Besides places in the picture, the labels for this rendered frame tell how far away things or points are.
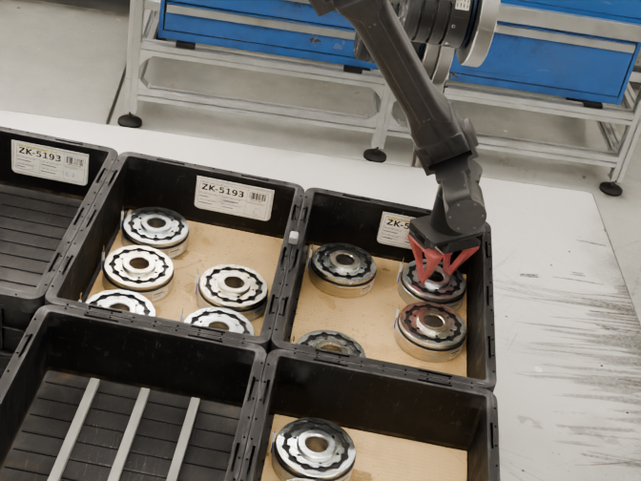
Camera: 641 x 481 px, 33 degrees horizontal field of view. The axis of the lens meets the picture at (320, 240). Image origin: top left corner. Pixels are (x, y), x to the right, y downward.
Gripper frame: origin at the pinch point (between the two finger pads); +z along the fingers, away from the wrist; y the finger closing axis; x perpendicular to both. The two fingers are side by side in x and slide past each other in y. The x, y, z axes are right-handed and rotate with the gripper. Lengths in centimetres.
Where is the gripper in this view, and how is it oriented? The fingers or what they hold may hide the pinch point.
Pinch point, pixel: (435, 273)
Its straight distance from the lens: 169.9
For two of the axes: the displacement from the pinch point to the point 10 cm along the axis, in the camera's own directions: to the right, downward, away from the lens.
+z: -1.5, 8.1, 5.6
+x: -5.1, -5.5, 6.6
